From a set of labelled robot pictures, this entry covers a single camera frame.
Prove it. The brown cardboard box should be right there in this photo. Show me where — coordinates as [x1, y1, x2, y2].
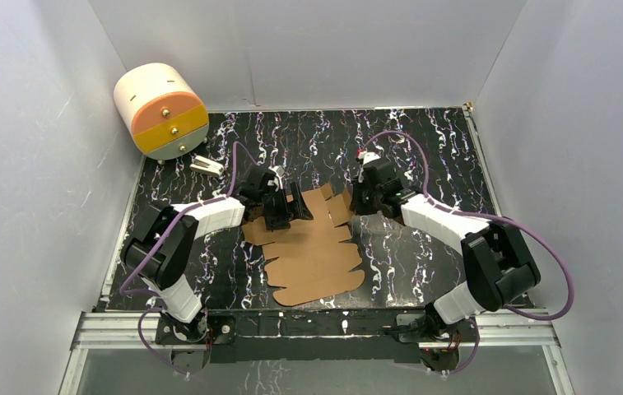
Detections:
[242, 184, 365, 307]

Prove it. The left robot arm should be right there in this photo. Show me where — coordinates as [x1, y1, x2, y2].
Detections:
[120, 165, 314, 342]

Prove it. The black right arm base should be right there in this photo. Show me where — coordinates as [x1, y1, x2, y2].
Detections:
[384, 310, 481, 376]

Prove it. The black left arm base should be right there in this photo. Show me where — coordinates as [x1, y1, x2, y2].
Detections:
[155, 309, 236, 374]

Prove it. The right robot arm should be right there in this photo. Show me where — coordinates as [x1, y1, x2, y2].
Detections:
[350, 151, 541, 341]

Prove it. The white stapler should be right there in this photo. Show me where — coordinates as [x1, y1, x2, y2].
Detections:
[189, 156, 225, 178]

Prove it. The round pastel drawer cabinet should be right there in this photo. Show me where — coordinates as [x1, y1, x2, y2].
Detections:
[113, 63, 209, 161]

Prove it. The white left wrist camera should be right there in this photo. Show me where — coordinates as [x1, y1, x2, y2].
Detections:
[267, 165, 284, 191]

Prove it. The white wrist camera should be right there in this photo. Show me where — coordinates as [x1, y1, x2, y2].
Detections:
[356, 149, 381, 184]
[267, 165, 284, 191]

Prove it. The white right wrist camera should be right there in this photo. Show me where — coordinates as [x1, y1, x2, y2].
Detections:
[356, 149, 381, 184]

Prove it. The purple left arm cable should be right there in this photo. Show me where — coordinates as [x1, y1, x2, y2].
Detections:
[120, 142, 260, 377]

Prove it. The aluminium front rail frame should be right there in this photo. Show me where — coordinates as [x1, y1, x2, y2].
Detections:
[60, 308, 573, 394]

